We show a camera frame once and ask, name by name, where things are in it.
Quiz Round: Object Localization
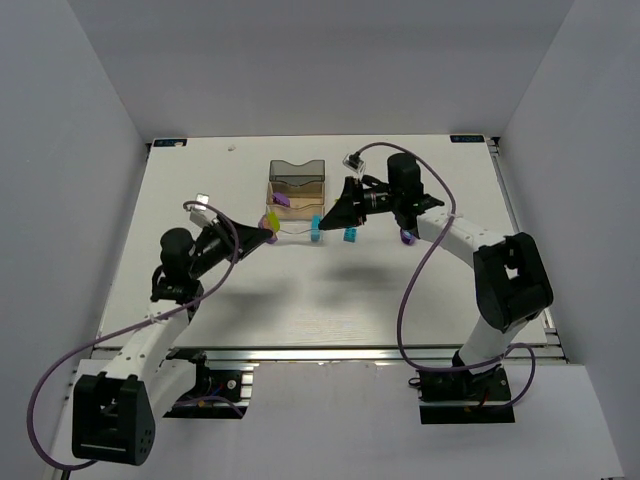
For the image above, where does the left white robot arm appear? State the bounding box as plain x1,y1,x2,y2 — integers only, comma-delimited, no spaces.
71,218,272,466

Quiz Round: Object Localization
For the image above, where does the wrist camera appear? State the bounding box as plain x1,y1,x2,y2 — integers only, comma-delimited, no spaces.
189,193,212,228
342,152,366,180

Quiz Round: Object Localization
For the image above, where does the left corner label sticker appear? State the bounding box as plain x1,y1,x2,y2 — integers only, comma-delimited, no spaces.
152,138,187,148

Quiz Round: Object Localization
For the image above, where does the small cyan lego brick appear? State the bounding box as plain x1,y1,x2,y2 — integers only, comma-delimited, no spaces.
343,227,357,243

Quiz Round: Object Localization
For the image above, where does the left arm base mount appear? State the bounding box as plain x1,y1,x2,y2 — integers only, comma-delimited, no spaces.
164,349,252,420

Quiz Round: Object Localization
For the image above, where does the purple round lego piece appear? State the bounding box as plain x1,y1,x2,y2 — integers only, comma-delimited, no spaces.
400,230,416,246

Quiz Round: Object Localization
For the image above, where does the purple cable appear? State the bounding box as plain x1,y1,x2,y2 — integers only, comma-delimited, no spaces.
357,143,537,412
27,199,241,470

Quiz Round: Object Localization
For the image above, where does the grey transparent container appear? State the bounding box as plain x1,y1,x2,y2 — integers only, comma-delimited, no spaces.
269,159,326,185

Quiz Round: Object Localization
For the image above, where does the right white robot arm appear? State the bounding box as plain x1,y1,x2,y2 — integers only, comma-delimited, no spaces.
318,152,554,376

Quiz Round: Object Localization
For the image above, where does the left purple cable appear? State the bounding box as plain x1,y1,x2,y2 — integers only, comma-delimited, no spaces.
27,199,241,470

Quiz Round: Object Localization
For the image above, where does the purple and green lego stack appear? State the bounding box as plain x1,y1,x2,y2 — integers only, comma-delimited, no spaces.
258,212,280,244

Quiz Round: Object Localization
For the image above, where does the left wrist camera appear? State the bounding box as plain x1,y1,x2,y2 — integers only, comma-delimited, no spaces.
189,193,212,228

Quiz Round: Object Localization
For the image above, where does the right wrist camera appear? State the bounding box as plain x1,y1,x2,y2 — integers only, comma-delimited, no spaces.
342,152,366,180

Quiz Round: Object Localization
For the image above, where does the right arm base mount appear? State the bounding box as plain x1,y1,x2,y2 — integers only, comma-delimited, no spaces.
408,364,515,425

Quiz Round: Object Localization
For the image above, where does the corner label sticker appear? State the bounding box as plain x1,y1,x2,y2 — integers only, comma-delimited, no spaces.
152,138,187,148
449,134,485,143

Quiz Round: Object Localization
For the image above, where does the right corner label sticker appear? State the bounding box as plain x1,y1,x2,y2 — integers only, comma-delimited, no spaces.
449,134,485,143

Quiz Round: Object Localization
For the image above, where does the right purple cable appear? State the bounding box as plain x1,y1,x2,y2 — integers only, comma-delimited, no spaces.
357,143,537,412

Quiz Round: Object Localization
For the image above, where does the clear transparent container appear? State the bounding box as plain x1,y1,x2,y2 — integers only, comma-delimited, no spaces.
266,205,324,244

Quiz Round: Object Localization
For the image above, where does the purple lego brick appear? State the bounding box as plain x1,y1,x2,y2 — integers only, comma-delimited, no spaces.
272,192,291,208

